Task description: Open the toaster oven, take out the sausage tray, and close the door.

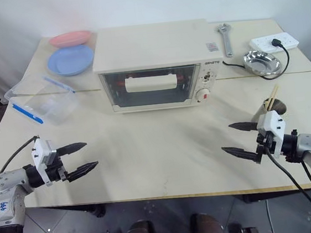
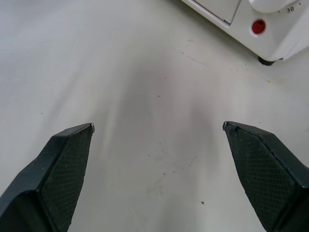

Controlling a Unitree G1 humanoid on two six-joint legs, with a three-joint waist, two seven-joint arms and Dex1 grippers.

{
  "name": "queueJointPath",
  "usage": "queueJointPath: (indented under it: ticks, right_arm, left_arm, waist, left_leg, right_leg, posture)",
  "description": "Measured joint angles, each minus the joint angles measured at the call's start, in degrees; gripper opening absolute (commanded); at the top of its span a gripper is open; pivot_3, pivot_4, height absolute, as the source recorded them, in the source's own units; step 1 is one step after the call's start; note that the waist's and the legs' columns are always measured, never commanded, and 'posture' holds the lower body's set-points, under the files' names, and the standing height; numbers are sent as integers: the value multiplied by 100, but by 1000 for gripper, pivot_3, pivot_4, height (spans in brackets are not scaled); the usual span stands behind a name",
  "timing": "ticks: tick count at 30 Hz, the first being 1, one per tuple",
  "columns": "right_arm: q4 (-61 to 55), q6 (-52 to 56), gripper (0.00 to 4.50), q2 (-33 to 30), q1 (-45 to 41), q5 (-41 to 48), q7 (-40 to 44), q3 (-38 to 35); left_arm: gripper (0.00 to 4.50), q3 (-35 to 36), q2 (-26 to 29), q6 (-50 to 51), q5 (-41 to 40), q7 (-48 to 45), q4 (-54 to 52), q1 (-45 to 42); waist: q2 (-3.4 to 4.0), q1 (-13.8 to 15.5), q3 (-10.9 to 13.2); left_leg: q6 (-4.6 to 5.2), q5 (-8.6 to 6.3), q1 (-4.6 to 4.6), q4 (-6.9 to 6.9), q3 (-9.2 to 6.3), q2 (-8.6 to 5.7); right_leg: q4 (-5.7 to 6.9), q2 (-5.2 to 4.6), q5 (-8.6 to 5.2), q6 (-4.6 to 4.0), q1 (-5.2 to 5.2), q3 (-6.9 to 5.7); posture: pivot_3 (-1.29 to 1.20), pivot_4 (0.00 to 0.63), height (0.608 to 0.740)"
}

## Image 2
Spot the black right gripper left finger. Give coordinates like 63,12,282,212
0,123,95,232

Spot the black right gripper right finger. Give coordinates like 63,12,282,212
222,121,309,232

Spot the white toaster oven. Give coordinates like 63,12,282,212
180,0,309,66

